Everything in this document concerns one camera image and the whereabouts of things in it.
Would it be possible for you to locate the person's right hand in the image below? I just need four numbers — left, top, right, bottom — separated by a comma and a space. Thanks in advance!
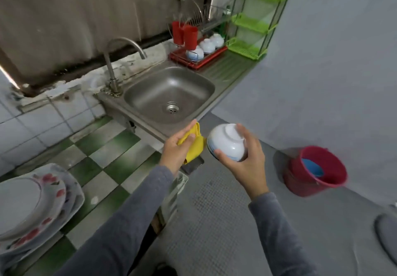
214, 124, 270, 200

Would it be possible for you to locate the person's left hand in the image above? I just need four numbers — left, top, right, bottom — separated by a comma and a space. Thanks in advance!
159, 119, 198, 174

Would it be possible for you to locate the person's right forearm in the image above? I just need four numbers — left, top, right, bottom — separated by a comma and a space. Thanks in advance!
248, 192, 318, 276

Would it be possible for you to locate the dark square container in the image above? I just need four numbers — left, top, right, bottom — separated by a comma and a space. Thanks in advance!
181, 156, 206, 176

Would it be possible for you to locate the tray of small cups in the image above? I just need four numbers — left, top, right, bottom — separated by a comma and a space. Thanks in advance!
160, 172, 190, 227

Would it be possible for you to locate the red plastic bucket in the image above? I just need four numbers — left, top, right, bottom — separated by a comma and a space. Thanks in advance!
284, 145, 348, 198

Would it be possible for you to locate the stainless steel sink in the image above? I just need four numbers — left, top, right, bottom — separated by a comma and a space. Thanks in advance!
94, 49, 264, 143

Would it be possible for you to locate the blue plastic scoop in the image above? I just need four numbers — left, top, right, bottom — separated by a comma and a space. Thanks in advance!
303, 159, 325, 178

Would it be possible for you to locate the metal faucet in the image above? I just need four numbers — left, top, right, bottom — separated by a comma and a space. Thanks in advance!
102, 37, 148, 97

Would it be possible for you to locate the green plastic shelf rack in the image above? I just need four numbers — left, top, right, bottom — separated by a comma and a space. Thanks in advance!
226, 0, 290, 61

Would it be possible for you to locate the green dish soap bottle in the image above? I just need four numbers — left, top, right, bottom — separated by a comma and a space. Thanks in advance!
222, 5, 232, 38

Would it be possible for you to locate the grey slipper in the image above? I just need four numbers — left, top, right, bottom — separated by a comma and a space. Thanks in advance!
374, 214, 397, 266

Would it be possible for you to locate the metal wire dish rack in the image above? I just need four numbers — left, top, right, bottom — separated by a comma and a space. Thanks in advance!
170, 0, 239, 69

